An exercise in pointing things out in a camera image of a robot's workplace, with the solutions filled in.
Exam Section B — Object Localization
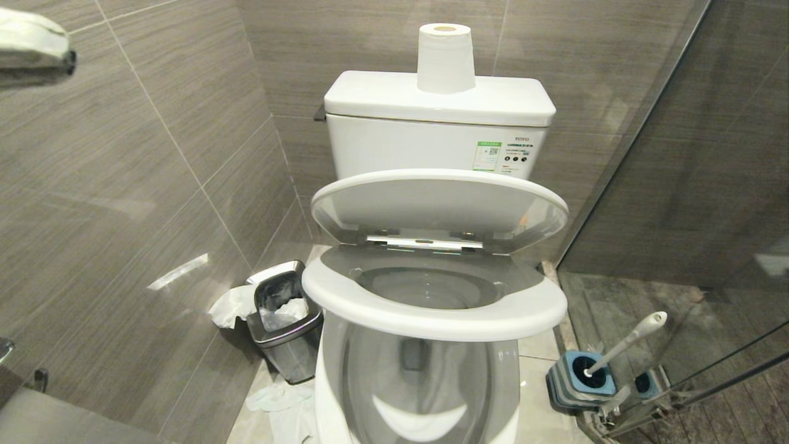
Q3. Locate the white toilet tank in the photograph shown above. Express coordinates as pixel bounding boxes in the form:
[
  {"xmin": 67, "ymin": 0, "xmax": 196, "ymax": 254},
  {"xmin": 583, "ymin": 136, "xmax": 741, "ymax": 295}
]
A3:
[{"xmin": 326, "ymin": 114, "xmax": 549, "ymax": 181}]

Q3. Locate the white toilet seat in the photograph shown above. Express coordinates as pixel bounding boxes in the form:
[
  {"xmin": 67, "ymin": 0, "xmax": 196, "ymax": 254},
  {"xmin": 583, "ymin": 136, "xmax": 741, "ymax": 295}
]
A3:
[{"xmin": 301, "ymin": 245, "xmax": 568, "ymax": 343}]

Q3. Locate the white toilet tank lid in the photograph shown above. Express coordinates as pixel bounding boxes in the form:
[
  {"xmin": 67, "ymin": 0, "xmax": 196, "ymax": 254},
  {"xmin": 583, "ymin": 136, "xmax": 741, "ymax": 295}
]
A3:
[{"xmin": 324, "ymin": 70, "xmax": 557, "ymax": 128}]

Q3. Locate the white toilet paper roll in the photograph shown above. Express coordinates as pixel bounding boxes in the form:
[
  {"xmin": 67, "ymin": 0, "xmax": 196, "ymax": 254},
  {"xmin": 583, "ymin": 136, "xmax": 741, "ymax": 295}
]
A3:
[{"xmin": 417, "ymin": 23, "xmax": 476, "ymax": 94}]

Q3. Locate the white toilet bowl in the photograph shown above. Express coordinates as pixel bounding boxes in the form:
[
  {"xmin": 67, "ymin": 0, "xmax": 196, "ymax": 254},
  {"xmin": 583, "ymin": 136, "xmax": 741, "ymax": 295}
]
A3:
[{"xmin": 314, "ymin": 265, "xmax": 522, "ymax": 444}]

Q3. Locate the blue grey brush holder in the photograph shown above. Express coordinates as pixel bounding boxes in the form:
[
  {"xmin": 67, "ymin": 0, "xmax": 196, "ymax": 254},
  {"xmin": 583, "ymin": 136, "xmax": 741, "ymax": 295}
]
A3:
[{"xmin": 546, "ymin": 350, "xmax": 618, "ymax": 414}]

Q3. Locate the white toilet brush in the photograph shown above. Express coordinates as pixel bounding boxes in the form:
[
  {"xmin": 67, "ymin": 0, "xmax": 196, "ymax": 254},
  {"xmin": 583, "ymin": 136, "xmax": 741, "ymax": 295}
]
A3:
[{"xmin": 584, "ymin": 311, "xmax": 668, "ymax": 378}]

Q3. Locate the silver trash bin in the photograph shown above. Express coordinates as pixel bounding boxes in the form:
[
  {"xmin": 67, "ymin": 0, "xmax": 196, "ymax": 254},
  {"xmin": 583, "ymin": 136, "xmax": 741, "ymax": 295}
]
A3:
[{"xmin": 245, "ymin": 260, "xmax": 324, "ymax": 385}]

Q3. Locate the white plastic bin liner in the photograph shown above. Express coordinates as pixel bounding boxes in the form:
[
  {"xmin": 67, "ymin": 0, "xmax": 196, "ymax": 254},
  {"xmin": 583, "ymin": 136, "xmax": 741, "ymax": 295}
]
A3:
[{"xmin": 208, "ymin": 274, "xmax": 310, "ymax": 332}]

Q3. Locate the white crumpled tissue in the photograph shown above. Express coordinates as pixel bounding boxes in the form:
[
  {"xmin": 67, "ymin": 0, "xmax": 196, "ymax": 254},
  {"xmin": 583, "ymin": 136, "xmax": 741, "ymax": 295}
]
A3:
[{"xmin": 245, "ymin": 377, "xmax": 319, "ymax": 444}]

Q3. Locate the glass shower door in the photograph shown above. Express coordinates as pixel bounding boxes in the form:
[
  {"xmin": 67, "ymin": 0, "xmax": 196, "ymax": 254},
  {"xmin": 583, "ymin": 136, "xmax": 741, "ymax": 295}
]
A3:
[{"xmin": 555, "ymin": 0, "xmax": 789, "ymax": 444}]

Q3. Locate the grey countertop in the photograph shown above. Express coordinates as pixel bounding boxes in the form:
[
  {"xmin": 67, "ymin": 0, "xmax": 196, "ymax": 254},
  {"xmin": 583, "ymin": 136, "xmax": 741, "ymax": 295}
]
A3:
[{"xmin": 0, "ymin": 386, "xmax": 167, "ymax": 444}]

